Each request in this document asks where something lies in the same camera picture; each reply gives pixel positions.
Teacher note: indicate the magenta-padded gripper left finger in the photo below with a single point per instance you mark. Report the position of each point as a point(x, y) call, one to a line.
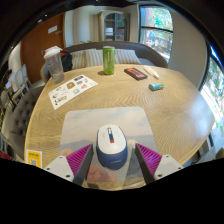
point(60, 166)

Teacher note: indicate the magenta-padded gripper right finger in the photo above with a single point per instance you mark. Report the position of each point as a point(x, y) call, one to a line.
point(168, 165)

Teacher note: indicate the white and blue computer mouse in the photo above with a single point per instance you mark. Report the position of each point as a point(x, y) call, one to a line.
point(111, 148)

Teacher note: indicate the pale sky-print mouse pad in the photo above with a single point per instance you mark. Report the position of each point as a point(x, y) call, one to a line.
point(100, 118)

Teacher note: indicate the yellow label sticker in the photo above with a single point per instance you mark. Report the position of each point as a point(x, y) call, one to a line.
point(34, 159)

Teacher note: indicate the grey tufted armchair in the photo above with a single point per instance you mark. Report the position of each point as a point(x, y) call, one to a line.
point(21, 116)

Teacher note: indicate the white sticker sheet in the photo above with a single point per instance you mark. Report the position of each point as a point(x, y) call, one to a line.
point(71, 90)

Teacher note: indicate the small teal eraser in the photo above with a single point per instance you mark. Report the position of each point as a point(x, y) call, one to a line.
point(156, 86)

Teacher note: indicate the large side window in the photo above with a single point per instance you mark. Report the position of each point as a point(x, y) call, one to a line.
point(213, 93)

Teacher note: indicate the white tube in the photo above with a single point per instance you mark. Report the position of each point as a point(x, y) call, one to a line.
point(151, 72)

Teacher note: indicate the group of dining chairs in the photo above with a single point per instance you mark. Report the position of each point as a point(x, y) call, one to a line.
point(18, 81)

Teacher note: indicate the black and red flat box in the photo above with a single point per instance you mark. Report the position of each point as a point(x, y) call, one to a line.
point(135, 73)

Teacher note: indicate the clear shaker bottle white lid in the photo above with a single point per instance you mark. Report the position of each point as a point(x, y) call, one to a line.
point(55, 65)

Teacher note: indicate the black and red backpack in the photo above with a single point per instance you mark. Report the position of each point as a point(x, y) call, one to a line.
point(67, 61)

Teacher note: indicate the striped cushion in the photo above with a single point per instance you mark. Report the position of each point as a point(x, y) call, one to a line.
point(94, 57)
point(78, 60)
point(128, 56)

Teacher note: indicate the grey curved sofa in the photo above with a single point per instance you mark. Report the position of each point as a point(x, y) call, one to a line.
point(150, 55)

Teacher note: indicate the green drink can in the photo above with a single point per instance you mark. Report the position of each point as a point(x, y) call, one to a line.
point(109, 60)

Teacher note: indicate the brown wooden door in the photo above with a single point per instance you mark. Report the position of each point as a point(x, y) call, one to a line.
point(40, 46)

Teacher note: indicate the black-framed window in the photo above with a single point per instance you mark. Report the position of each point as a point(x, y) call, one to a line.
point(156, 31)

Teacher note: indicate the glass-door cabinet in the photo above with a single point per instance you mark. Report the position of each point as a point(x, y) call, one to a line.
point(114, 26)

